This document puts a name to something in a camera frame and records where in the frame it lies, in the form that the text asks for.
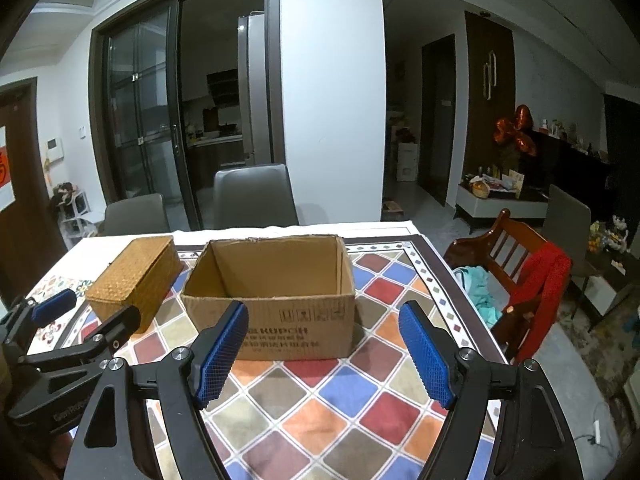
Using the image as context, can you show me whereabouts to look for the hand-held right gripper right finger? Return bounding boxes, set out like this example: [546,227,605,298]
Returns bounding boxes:
[398,301,583,480]

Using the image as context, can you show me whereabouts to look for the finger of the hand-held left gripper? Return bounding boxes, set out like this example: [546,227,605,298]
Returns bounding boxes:
[0,288,79,357]
[17,305,142,369]

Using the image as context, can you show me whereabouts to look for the dark hallway door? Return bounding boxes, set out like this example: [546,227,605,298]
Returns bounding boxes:
[421,35,457,206]

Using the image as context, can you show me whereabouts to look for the white carton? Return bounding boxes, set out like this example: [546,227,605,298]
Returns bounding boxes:
[396,142,418,182]

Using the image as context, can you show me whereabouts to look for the sliding glass door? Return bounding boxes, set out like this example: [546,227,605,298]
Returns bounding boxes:
[90,2,201,231]

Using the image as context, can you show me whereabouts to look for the dark coffee table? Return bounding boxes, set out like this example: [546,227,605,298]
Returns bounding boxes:
[570,240,640,331]

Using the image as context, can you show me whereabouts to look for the white shoe rack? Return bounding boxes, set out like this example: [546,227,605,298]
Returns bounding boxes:
[50,182,96,241]

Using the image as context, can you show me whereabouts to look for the dark cabinet with handles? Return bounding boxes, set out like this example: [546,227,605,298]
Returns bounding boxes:
[464,10,516,186]

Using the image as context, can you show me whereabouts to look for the brown wooden door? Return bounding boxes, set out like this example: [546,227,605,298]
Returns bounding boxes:
[0,77,68,306]

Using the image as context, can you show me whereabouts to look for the wooden chair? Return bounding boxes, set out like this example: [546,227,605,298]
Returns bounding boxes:
[443,208,573,366]

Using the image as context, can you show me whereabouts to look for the grey dining chair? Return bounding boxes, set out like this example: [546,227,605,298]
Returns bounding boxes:
[213,163,300,231]
[103,194,171,237]

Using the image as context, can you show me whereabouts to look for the red garment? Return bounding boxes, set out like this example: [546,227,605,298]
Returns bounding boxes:
[515,242,572,363]

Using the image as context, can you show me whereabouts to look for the red foil balloons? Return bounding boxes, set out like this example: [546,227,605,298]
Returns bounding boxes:
[492,104,538,157]

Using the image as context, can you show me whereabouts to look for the red white door poster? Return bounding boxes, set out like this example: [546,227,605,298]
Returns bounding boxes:
[0,125,13,208]

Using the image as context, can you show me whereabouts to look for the silver refrigerator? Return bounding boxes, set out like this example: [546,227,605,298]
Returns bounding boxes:
[237,12,273,166]

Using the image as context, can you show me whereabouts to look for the teal cloth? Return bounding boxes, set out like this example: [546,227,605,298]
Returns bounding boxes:
[454,266,503,326]

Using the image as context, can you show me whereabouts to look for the woven lidded basket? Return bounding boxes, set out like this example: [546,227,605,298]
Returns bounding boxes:
[85,235,184,335]

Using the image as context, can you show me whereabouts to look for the black range hood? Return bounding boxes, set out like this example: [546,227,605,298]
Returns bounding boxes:
[206,69,240,106]

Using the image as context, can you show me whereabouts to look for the floral patterned placemat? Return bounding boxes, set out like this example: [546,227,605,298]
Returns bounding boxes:
[27,277,101,348]

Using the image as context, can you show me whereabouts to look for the white side table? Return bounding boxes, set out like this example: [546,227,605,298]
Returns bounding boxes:
[454,182,550,233]

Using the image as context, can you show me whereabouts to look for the grey armless chair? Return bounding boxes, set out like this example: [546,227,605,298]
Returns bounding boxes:
[542,184,598,286]

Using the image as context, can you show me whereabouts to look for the black sideboard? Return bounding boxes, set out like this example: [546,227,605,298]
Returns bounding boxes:
[520,130,616,211]

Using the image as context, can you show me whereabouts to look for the colourful checkered table mat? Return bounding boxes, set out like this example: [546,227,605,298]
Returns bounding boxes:
[22,237,508,480]

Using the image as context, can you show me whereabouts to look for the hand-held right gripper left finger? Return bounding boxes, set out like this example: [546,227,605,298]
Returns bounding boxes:
[62,300,249,480]

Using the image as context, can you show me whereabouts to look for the cardboard box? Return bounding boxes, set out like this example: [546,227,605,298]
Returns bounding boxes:
[181,234,357,362]

